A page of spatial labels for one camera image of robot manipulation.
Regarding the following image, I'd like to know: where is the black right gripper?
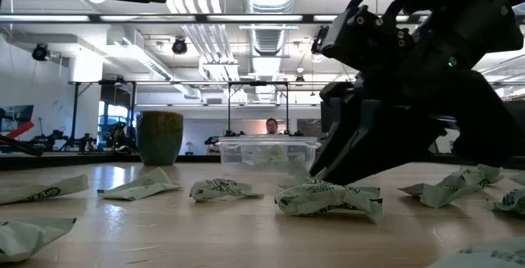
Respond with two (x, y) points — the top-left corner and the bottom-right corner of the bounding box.
(310, 9), (514, 185)

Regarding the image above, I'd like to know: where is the dark green cup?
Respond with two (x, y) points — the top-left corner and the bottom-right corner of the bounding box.
(136, 111), (185, 167)

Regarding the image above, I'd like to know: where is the clear plastic bin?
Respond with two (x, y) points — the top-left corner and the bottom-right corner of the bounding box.
(217, 134), (322, 178)

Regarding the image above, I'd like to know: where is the red object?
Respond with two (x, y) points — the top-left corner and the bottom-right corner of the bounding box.
(4, 120), (36, 140)

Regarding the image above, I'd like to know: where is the black overhead frame bar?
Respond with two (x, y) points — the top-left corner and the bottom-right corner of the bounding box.
(0, 12), (430, 25)

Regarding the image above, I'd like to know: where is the black ceiling camera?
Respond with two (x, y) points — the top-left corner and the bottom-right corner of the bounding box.
(31, 43), (51, 62)
(171, 36), (189, 56)
(310, 25), (329, 56)

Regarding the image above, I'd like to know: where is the white rectangular ceiling duct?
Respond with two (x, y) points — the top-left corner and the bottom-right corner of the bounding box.
(110, 40), (202, 99)

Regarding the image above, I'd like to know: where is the black background rig frame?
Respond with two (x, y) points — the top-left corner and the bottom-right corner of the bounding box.
(69, 78), (139, 152)
(226, 80), (290, 137)

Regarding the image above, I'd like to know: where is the dark wall picture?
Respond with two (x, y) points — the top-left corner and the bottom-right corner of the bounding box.
(0, 104), (35, 133)

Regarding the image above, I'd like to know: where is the black table edge frame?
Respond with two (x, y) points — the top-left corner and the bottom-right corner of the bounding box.
(0, 151), (525, 171)

